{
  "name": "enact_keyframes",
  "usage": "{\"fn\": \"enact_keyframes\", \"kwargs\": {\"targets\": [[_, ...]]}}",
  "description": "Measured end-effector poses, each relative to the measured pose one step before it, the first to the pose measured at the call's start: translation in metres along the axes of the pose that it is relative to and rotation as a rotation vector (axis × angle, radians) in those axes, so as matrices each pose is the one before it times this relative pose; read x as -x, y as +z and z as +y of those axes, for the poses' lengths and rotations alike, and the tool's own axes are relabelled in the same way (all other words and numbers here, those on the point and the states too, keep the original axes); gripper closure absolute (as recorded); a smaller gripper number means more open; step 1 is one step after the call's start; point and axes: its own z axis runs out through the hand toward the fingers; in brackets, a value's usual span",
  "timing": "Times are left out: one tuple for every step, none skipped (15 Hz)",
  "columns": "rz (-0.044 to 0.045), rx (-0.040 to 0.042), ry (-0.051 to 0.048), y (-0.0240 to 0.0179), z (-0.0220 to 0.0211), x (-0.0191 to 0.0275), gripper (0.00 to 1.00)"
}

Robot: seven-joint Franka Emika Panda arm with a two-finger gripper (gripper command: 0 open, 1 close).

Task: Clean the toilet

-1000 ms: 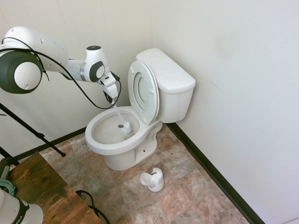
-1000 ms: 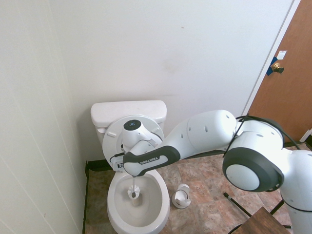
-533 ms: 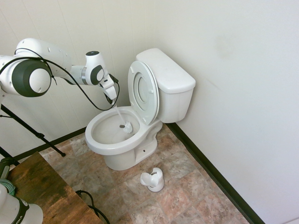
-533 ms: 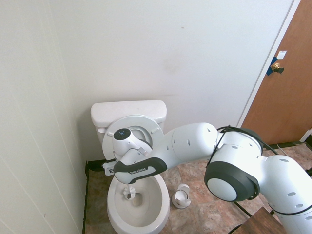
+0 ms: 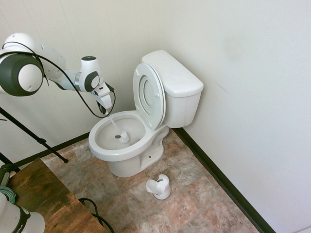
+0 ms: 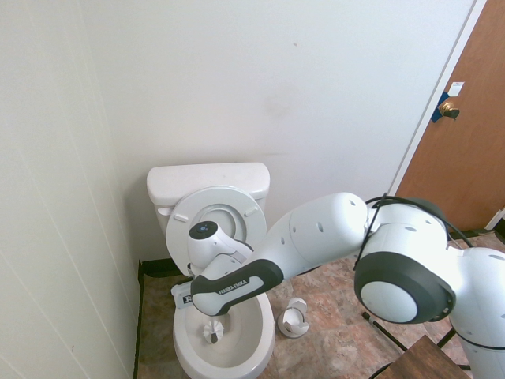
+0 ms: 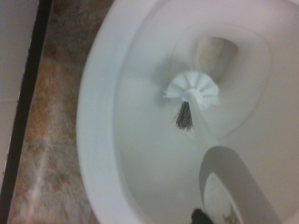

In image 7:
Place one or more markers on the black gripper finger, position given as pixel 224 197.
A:
pixel 202 217

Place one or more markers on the white toilet brush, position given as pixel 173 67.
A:
pixel 201 121

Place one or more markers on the white toilet bowl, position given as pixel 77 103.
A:
pixel 140 151

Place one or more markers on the black baseboard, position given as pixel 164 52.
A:
pixel 23 112

